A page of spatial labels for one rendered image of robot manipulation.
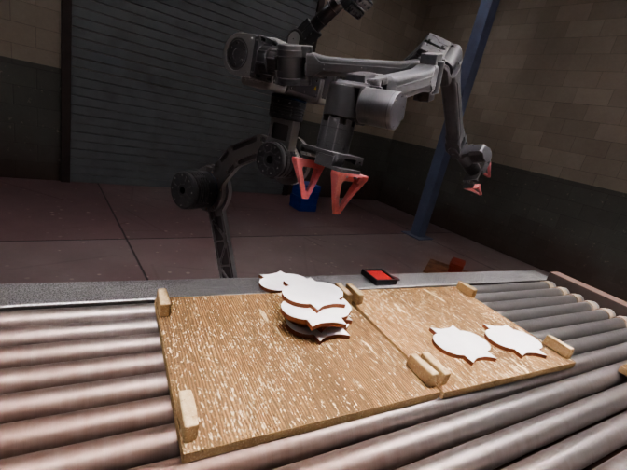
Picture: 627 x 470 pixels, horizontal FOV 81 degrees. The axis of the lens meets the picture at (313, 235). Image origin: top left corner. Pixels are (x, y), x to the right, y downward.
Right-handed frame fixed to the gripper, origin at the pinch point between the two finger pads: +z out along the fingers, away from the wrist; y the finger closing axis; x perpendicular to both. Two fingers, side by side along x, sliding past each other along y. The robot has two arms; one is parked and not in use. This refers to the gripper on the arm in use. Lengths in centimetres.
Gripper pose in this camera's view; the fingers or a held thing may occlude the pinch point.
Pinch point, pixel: (320, 201)
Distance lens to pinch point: 66.0
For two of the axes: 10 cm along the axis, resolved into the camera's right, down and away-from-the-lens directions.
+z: -2.1, 9.4, 2.7
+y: 5.7, 3.4, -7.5
